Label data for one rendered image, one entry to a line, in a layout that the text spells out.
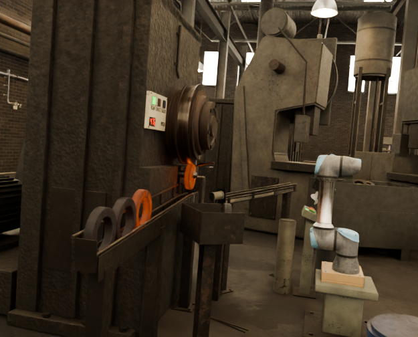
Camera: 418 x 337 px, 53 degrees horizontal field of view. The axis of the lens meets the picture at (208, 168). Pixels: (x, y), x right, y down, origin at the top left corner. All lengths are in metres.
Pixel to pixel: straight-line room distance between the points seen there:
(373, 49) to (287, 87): 6.24
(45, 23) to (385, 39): 9.66
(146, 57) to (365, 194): 2.97
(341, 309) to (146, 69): 1.64
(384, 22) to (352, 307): 9.40
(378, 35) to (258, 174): 6.82
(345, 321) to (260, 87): 3.30
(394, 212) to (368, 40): 7.14
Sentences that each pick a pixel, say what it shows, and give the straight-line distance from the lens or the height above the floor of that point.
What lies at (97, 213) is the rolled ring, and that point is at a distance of 1.43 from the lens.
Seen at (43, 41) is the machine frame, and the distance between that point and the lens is 2.37.
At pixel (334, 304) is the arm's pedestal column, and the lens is 2.53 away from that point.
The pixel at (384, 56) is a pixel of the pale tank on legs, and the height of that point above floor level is 3.46.
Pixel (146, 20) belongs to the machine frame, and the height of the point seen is 1.57.
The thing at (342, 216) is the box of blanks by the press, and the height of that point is 0.40.
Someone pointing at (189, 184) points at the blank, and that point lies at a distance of 2.42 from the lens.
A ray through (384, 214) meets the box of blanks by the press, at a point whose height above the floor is 0.46.
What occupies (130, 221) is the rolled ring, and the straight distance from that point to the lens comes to 1.70.
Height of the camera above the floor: 1.00
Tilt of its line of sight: 3 degrees down
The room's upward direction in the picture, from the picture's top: 4 degrees clockwise
